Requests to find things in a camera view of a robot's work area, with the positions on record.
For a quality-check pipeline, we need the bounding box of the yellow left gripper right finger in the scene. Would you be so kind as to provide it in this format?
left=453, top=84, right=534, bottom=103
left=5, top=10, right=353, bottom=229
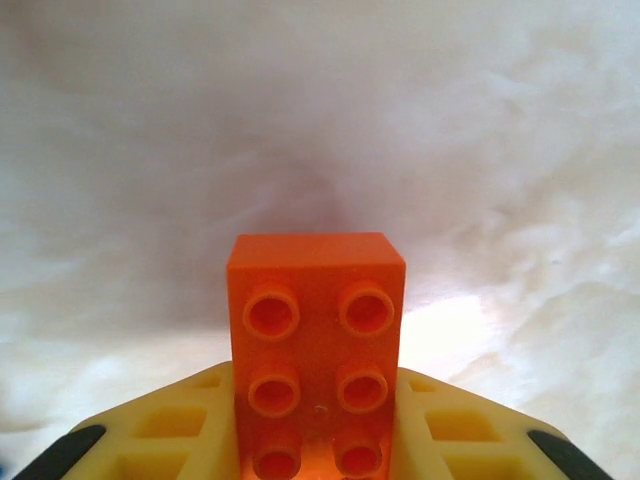
left=391, top=366, right=624, bottom=480

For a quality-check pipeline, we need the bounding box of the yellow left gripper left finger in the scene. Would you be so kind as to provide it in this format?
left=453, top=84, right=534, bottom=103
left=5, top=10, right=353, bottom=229
left=19, top=360, right=242, bottom=480

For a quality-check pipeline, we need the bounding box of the orange two-by-four lego brick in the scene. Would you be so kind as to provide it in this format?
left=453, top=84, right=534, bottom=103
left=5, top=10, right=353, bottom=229
left=225, top=232, right=407, bottom=480

